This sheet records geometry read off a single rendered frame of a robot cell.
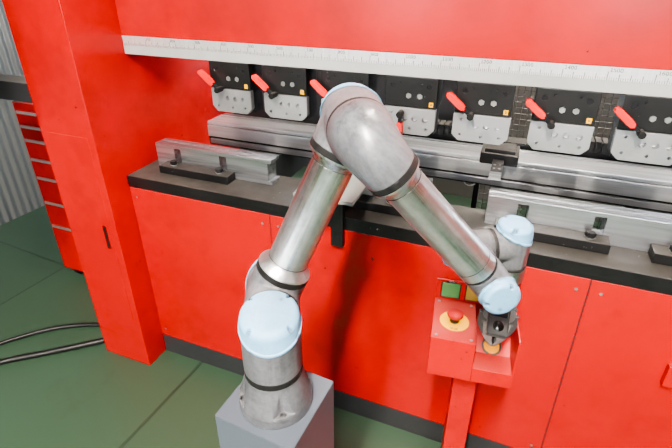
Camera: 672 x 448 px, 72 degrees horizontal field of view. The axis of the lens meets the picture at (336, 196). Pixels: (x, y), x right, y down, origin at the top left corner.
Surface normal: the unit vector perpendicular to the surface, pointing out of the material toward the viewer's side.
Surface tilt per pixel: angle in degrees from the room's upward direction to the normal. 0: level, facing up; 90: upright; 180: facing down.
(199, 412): 0
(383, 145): 59
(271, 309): 7
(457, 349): 90
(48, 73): 90
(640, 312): 90
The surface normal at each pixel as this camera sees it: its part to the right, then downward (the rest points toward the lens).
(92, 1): 0.93, 0.16
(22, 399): 0.00, -0.89
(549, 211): -0.37, 0.42
